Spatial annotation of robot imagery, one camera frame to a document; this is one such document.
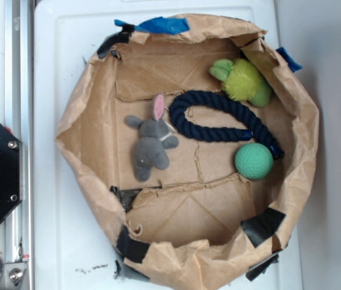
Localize aluminium frame rail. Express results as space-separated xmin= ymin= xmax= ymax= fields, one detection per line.
xmin=4 ymin=1 xmax=37 ymax=289

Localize green rubber ball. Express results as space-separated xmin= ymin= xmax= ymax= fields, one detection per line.
xmin=234 ymin=143 xmax=273 ymax=180

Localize brown paper bag bin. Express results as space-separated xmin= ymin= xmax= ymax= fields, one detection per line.
xmin=56 ymin=14 xmax=319 ymax=289

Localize navy blue rope toy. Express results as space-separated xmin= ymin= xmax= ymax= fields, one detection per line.
xmin=169 ymin=91 xmax=284 ymax=159

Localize grey plush bunny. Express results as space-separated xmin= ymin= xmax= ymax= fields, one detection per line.
xmin=125 ymin=94 xmax=179 ymax=182

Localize white plastic tray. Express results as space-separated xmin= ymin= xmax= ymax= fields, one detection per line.
xmin=31 ymin=0 xmax=305 ymax=290

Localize fuzzy green plush animal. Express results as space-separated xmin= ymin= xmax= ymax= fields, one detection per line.
xmin=209 ymin=58 xmax=273 ymax=108

